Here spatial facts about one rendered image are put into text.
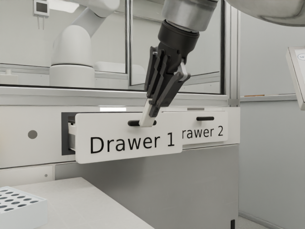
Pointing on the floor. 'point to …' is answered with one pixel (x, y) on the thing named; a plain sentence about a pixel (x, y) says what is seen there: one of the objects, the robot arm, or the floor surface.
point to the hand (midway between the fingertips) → (149, 113)
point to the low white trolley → (81, 206)
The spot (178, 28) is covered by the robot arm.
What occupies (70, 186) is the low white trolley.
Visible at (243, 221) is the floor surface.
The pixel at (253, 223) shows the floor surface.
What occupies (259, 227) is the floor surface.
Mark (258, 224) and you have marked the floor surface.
